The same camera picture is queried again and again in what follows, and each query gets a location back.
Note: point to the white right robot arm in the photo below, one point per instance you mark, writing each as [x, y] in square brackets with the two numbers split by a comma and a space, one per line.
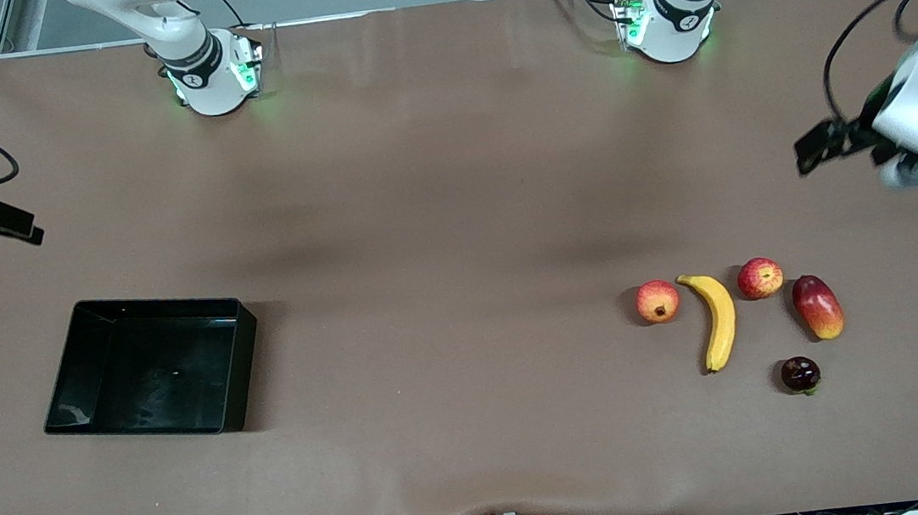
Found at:
[207, 88]

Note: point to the red yellow mango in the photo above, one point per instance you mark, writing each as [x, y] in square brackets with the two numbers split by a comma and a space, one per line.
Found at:
[818, 307]

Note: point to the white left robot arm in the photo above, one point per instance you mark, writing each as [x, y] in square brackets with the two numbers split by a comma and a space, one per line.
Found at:
[677, 21]

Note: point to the yellow banana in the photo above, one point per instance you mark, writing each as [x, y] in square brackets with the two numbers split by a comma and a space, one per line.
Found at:
[722, 324]

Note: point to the brown table cover sheet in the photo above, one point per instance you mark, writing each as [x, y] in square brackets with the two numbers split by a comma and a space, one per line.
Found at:
[477, 426]

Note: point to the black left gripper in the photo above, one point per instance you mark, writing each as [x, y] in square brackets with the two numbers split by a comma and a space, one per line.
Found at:
[861, 131]

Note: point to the red pomegranate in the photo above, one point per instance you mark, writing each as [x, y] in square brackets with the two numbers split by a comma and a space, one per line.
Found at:
[657, 301]

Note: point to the dark purple mangosteen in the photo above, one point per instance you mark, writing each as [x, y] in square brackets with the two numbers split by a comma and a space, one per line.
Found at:
[800, 373]

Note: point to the red yellow apple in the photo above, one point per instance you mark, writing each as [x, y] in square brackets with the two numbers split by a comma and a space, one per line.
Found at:
[760, 278]

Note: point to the black plastic box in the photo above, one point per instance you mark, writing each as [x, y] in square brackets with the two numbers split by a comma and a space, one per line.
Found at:
[156, 375]

